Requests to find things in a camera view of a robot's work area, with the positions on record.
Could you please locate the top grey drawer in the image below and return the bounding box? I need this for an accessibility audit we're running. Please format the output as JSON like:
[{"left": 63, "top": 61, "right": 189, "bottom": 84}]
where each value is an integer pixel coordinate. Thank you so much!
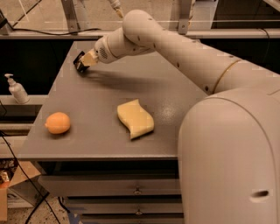
[{"left": 38, "top": 175, "right": 180, "bottom": 197}]

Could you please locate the yellow wavy sponge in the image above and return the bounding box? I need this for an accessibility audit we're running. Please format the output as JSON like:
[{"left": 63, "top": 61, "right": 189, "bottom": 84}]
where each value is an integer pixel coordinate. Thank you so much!
[{"left": 117, "top": 99, "right": 155, "bottom": 139}]

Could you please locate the metal frame bracket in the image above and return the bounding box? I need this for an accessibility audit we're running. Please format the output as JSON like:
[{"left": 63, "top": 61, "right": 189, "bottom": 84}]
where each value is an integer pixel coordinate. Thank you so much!
[
  {"left": 178, "top": 0, "right": 193, "bottom": 35},
  {"left": 61, "top": 0, "right": 80, "bottom": 32}
]

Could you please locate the grey drawer cabinet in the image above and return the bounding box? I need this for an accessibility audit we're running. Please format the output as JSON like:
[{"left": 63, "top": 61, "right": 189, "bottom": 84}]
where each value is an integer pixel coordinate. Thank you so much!
[{"left": 17, "top": 39, "right": 211, "bottom": 224}]

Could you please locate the black rxbar chocolate wrapper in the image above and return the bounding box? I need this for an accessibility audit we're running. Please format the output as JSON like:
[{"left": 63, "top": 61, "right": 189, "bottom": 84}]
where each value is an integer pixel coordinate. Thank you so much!
[{"left": 73, "top": 51, "right": 89, "bottom": 73}]

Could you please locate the black floor cable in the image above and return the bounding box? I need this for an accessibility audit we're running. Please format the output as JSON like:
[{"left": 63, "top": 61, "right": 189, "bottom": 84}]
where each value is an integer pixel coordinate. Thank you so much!
[{"left": 0, "top": 99, "right": 62, "bottom": 224}]

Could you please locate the left metal frame bracket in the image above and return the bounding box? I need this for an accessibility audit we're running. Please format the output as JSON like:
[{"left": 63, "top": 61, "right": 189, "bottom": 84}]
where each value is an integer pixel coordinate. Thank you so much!
[{"left": 61, "top": 0, "right": 80, "bottom": 32}]

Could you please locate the grey drawer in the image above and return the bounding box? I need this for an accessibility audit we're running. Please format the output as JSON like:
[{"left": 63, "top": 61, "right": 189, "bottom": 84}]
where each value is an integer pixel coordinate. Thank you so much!
[
  {"left": 80, "top": 213, "right": 184, "bottom": 224},
  {"left": 65, "top": 197, "right": 183, "bottom": 214},
  {"left": 38, "top": 175, "right": 180, "bottom": 197}
]

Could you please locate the white pump soap bottle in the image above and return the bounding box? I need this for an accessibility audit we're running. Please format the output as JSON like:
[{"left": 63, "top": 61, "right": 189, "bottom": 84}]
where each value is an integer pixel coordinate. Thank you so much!
[{"left": 4, "top": 73, "right": 29, "bottom": 104}]

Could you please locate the middle grey drawer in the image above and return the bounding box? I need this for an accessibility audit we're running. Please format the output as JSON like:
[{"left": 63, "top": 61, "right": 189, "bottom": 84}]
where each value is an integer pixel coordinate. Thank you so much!
[{"left": 65, "top": 197, "right": 183, "bottom": 214}]

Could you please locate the bottom grey drawer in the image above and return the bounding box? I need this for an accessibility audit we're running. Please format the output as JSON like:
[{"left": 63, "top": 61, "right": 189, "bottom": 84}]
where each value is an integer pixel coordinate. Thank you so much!
[{"left": 80, "top": 213, "right": 184, "bottom": 224}]

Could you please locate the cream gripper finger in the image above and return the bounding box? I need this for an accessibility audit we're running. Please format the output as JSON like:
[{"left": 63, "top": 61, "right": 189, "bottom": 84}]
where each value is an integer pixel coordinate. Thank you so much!
[{"left": 80, "top": 50, "right": 99, "bottom": 67}]

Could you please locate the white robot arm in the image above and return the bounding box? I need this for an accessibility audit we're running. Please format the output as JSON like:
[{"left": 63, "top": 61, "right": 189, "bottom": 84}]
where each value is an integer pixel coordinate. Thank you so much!
[{"left": 78, "top": 10, "right": 280, "bottom": 224}]

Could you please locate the right metal frame bracket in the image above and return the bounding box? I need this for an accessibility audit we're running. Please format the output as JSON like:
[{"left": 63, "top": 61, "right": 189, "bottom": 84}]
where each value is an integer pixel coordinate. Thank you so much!
[{"left": 178, "top": 0, "right": 193, "bottom": 35}]

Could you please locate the cardboard box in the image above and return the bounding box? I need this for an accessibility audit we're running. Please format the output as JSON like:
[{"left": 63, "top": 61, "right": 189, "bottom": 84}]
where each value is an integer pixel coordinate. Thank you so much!
[{"left": 0, "top": 161, "right": 40, "bottom": 221}]

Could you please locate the black cable on rail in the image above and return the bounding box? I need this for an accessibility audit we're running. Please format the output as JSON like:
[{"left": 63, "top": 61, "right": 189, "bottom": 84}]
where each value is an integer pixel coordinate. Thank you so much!
[{"left": 8, "top": 27, "right": 102, "bottom": 37}]

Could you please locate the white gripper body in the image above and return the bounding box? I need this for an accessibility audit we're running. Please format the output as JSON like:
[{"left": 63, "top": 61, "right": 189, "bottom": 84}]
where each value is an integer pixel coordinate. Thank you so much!
[{"left": 94, "top": 37, "right": 112, "bottom": 64}]

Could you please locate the orange fruit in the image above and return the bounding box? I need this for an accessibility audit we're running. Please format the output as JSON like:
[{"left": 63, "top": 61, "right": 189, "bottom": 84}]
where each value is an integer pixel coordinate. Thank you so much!
[{"left": 45, "top": 112, "right": 71, "bottom": 135}]

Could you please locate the hanging cream tool tip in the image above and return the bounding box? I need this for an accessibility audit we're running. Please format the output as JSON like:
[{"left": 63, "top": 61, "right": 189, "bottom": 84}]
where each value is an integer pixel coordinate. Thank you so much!
[{"left": 108, "top": 0, "right": 124, "bottom": 18}]

